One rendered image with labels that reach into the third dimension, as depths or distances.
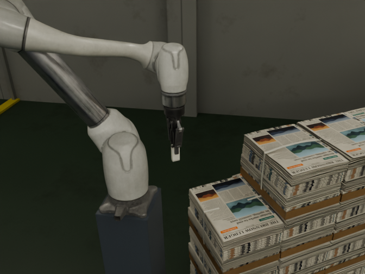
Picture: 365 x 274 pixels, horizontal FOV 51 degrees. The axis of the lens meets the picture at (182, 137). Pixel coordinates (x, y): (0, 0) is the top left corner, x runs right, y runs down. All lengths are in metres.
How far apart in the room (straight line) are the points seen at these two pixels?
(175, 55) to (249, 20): 2.85
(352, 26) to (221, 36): 1.27
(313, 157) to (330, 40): 2.59
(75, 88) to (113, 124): 0.19
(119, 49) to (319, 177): 0.94
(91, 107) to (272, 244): 0.95
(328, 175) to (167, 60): 0.84
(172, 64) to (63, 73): 0.40
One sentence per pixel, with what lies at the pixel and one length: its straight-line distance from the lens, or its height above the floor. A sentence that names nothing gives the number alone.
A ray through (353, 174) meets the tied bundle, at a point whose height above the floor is 0.97.
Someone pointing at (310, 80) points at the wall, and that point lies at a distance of 4.27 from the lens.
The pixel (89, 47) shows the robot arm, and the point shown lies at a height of 1.59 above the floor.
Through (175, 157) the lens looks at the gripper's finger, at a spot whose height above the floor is 1.15.
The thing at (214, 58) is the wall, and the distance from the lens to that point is 4.20.
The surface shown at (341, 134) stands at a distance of 1.90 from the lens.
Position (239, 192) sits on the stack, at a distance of 1.81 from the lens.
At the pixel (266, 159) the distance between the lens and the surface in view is 1.69.
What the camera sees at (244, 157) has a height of 0.95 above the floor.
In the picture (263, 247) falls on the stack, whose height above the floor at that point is 0.72.
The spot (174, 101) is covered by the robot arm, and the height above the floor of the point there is 1.39.
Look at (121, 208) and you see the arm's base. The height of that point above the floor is 1.04.
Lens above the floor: 1.92
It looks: 29 degrees down
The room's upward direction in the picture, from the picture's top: 1 degrees counter-clockwise
